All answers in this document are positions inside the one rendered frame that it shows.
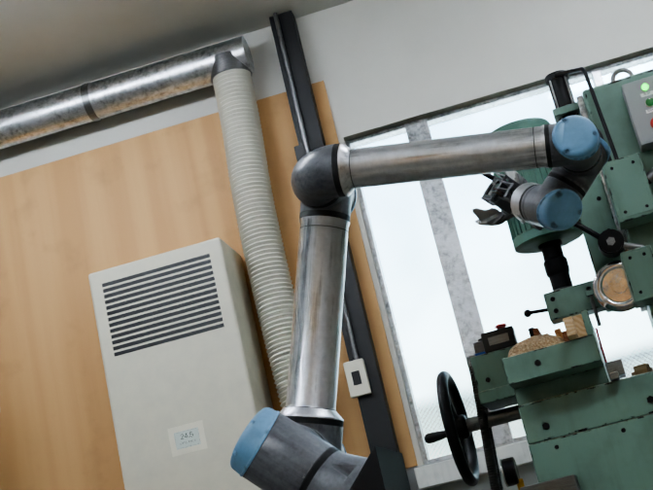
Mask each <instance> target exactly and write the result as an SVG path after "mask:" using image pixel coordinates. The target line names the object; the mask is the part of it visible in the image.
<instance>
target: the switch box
mask: <svg viewBox="0 0 653 490"><path fill-rule="evenodd" d="M642 84H648V85H649V90H648V91H651V90H653V76H650V77H647V78H643V79H640V80H637V81H634V82H631V83H627V84H624V85H622V94H623V97H624V100H625V103H626V106H627V109H628V112H629V116H630V119H631V122H632V125H633V128H634V131H635V134H636V139H637V142H638V144H639V147H640V151H641V152H646V151H649V150H653V127H652V126H651V125H650V122H651V120H652V119H653V112H651V113H648V114H646V111H645V110H648V109H651V108H653V107H647V106H646V105H645V99H646V98H648V97H652V98H653V94H651V95H647V96H644V97H641V96H640V95H641V94H642V93H646V92H648V91H643V90H641V88H640V86H641V85H642Z"/></svg>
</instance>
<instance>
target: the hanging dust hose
mask: <svg viewBox="0 0 653 490"><path fill-rule="evenodd" d="M213 86H214V91H215V94H216V98H217V105H218V110H219V114H220V121H221V126H222V133H223V140H224V142H223V144H224V148H225V156H226V161H227V163H226V164H227V169H228V173H229V174H228V177H229V182H230V185H231V187H230V189H231V193H232V198H233V203H234V205H233V206H234V207H235V208H234V211H235V215H236V219H237V224H238V227H239V232H240V234H239V235H240V236H241V237H240V240H241V241H242V242H241V244H242V245H243V246H242V249H243V253H244V254H245V255H244V258H246V259H245V262H246V266H247V270H248V274H249V279H251V280H250V283H251V288H252V292H253V296H254V301H255V305H256V309H257V310H258V311H257V314H258V318H259V320H258V321H259V322H260V326H261V331H262V332H263V333H262V335H263V339H264V340H265V341H264V344H266V346H265V348H266V349H267V351H266V353H268V355H267V357H268V358H270V359H269V361H268V362H270V363H271V364H270V366H271V367H272V368H271V370H272V371H273V372H272V375H274V377H273V379H274V380H276V381H275V382H274V384H276V385H277V386H276V389H278V391H277V393H278V394H279V396H278V398H280V400H279V402H280V403H281V405H280V406H281V407H282V409H283V408H284V407H285V405H286V398H287V387H288V374H289V361H290V350H291V337H292V314H293V302H294V292H293V291H294V289H293V288H292V287H293V284H292V280H291V276H290V272H289V268H288V263H287V259H286V255H285V251H284V248H285V247H284V246H283V244H284V243H283V242H282V240H283V238H282V237H281V236H282V234H281V233H280V232H281V231H280V230H279V228H280V226H279V222H278V218H277V213H276V209H275V205H274V202H275V201H274V200H273V199H274V197H273V196H272V195H273V193H272V189H271V185H270V177H269V173H268V165H267V160H266V152H265V149H264V141H263V136H262V132H261V131H262V128H261V124H260V119H259V112H258V105H257V101H256V93H255V89H254V85H253V81H252V76H251V72H250V71H248V70H246V69H230V70H226V71H223V72H222V73H220V74H218V75H217V76H216V77H215V78H214V79H213Z"/></svg>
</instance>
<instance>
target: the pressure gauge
mask: <svg viewBox="0 0 653 490"><path fill-rule="evenodd" d="M499 463H500V469H501V473H502V476H503V479H504V482H505V485H506V486H507V487H509V486H513V485H517V487H518V490H520V488H521V487H524V486H525V484H524V480H523V478H520V475H519V472H518V468H517V465H516V462H515V459H514V458H513V457H509V458H505V459H500V460H499Z"/></svg>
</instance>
